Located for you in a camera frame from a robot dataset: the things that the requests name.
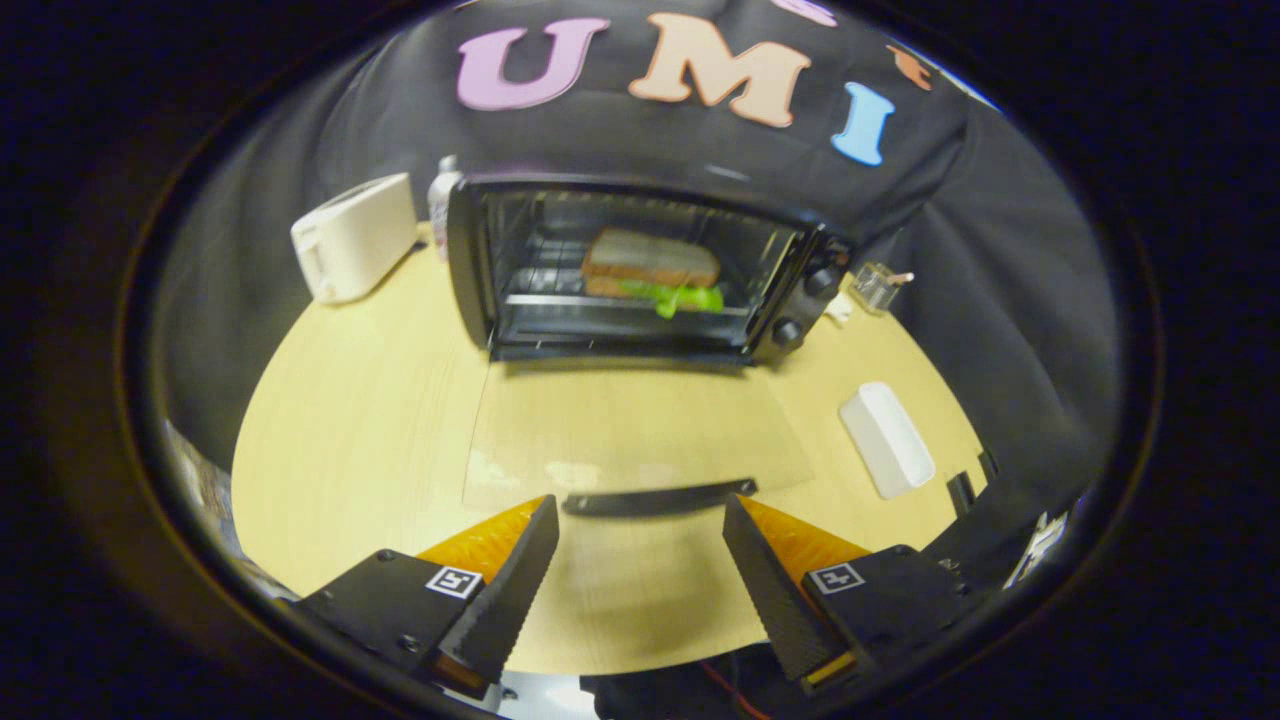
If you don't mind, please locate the red cable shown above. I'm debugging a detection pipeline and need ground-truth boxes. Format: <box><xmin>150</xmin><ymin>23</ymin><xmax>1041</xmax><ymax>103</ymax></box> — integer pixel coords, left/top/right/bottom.
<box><xmin>698</xmin><ymin>658</ymin><xmax>773</xmax><ymax>720</ymax></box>

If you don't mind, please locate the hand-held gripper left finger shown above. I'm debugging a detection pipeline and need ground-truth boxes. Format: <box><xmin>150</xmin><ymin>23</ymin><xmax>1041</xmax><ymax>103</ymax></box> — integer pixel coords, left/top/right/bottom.
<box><xmin>290</xmin><ymin>494</ymin><xmax>561</xmax><ymax>701</ymax></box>

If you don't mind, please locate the lettuce sandwich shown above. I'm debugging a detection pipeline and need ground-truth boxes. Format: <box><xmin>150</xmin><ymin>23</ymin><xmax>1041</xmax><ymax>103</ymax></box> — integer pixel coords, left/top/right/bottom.
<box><xmin>580</xmin><ymin>227</ymin><xmax>726</xmax><ymax>321</ymax></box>

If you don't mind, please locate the small clear bottle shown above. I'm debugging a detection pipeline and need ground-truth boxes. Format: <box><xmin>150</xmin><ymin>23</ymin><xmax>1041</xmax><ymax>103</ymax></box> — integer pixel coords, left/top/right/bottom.
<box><xmin>428</xmin><ymin>155</ymin><xmax>463</xmax><ymax>261</ymax></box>

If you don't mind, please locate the clear glass holder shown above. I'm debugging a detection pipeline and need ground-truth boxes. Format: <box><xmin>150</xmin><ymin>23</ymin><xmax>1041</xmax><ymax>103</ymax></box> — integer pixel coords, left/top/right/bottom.
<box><xmin>850</xmin><ymin>262</ymin><xmax>916</xmax><ymax>317</ymax></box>

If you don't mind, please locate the black toaster oven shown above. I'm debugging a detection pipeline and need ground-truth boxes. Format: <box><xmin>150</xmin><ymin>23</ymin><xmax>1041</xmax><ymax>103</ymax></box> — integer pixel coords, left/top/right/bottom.
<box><xmin>445</xmin><ymin>173</ymin><xmax>857</xmax><ymax>519</ymax></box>

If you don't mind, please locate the white rectangular tray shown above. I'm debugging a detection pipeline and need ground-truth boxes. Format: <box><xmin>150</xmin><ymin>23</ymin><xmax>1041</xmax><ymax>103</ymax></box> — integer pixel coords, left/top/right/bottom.
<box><xmin>838</xmin><ymin>381</ymin><xmax>937</xmax><ymax>499</ymax></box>

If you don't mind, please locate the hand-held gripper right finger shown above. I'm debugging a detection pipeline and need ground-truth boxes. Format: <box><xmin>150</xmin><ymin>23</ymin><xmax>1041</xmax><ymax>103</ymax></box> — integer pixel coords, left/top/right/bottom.
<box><xmin>722</xmin><ymin>494</ymin><xmax>991</xmax><ymax>696</ymax></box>

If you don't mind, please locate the white pop-up toaster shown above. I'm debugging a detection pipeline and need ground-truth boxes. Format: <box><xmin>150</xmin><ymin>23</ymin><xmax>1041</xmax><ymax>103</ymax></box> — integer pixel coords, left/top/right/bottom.
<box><xmin>290</xmin><ymin>172</ymin><xmax>419</xmax><ymax>304</ymax></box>

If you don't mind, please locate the patterned cloth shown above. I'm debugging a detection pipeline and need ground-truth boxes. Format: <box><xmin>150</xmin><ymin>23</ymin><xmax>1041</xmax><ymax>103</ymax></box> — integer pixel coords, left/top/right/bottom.
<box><xmin>163</xmin><ymin>420</ymin><xmax>256</xmax><ymax>596</ymax></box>

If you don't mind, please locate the white printed object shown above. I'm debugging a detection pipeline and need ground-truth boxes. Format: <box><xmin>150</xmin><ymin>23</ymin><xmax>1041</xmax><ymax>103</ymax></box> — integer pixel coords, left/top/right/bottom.
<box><xmin>1005</xmin><ymin>510</ymin><xmax>1071</xmax><ymax>588</ymax></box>

